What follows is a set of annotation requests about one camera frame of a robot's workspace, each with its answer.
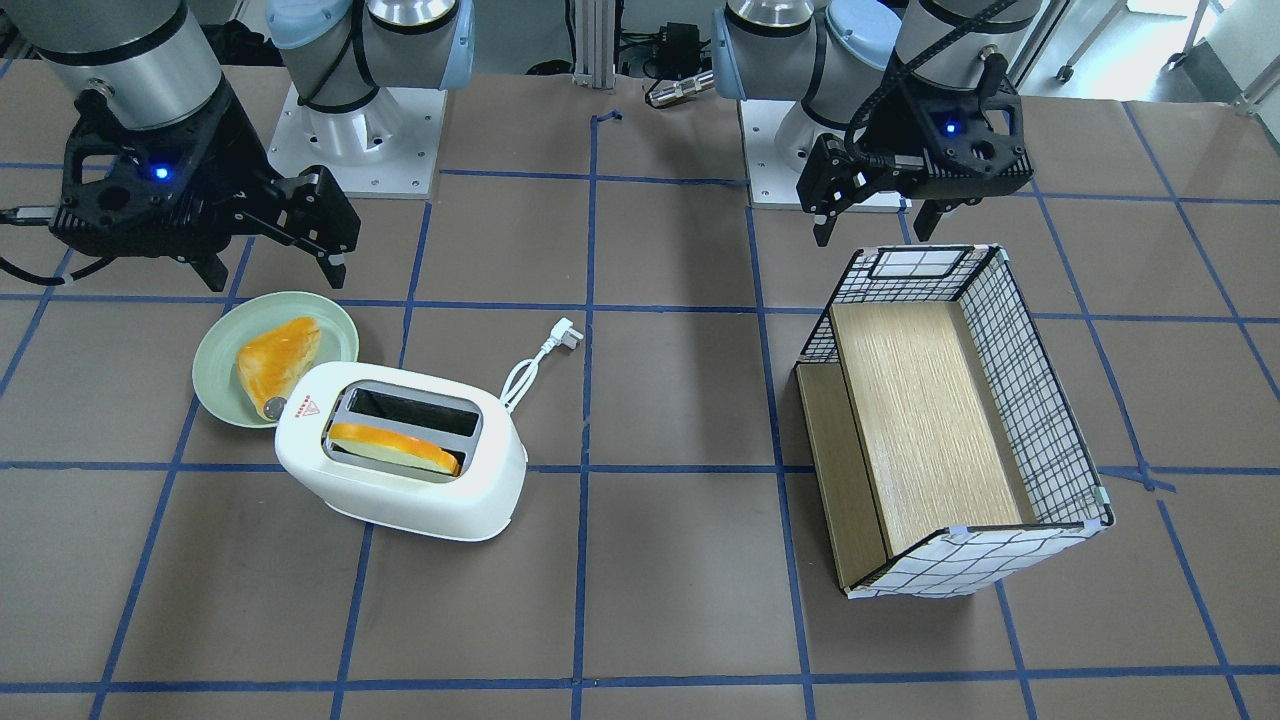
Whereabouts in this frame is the bread slice in toaster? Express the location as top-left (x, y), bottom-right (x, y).
top-left (328, 421), bottom-right (462, 477)

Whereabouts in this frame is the black power adapter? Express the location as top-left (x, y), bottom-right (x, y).
top-left (645, 22), bottom-right (704, 79)

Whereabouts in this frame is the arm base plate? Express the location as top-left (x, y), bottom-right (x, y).
top-left (737, 97), bottom-right (911, 211)
top-left (268, 87), bottom-right (449, 200)

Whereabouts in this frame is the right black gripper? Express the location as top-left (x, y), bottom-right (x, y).
top-left (52, 81), bottom-right (361, 293)

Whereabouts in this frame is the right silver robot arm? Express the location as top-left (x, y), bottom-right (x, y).
top-left (3, 1), bottom-right (474, 292)

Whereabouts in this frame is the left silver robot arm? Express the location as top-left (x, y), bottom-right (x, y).
top-left (712, 1), bottom-right (1039, 246)

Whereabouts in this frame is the aluminium frame post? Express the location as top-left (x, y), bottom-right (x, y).
top-left (570, 1), bottom-right (620, 94)

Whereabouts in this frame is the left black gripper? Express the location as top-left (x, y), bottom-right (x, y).
top-left (796, 61), bottom-right (1036, 249)

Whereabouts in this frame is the silver metal connector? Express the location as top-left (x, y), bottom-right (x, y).
top-left (644, 70), bottom-right (716, 110)

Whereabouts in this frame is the bread slice on plate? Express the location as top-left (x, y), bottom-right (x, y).
top-left (236, 316), bottom-right (323, 421)

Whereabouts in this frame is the grid pattern storage box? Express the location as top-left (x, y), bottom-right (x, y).
top-left (794, 245), bottom-right (1115, 600)

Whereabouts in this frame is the white toaster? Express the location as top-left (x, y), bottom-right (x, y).
top-left (268, 363), bottom-right (529, 542)

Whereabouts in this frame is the green plate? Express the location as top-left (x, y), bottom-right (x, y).
top-left (191, 291), bottom-right (360, 428)

